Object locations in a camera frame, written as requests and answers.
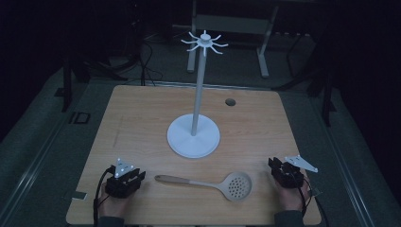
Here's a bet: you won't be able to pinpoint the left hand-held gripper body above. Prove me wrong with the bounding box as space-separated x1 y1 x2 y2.
104 158 140 200

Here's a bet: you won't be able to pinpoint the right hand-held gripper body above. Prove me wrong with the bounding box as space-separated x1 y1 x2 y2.
274 154 319 190

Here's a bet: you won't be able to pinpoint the beige slotted spoon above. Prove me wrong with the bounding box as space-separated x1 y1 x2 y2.
153 171 253 202

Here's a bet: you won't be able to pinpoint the white rack stand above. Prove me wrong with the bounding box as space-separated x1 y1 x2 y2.
166 29 230 160

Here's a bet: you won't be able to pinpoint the person's left hand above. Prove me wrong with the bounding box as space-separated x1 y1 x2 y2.
98 186 134 219

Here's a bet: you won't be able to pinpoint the person's right hand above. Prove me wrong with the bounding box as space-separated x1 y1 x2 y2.
274 171 312 213

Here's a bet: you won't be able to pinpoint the black floor socket box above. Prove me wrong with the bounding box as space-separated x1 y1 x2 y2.
68 111 92 125

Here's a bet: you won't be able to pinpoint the black metal stand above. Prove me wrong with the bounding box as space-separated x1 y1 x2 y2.
271 31 338 128
54 53 130 114

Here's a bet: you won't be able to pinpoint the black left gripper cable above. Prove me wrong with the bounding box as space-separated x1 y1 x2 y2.
93 166 116 227

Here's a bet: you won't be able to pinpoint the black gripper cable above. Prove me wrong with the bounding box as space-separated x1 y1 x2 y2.
93 166 116 227
294 176 331 227

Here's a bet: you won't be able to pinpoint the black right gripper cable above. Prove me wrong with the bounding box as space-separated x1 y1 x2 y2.
294 176 331 227

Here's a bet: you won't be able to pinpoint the black floor cables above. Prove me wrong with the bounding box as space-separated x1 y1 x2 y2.
137 37 165 87

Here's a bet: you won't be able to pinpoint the grey metal table frame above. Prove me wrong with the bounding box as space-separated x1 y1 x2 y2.
186 0 281 79

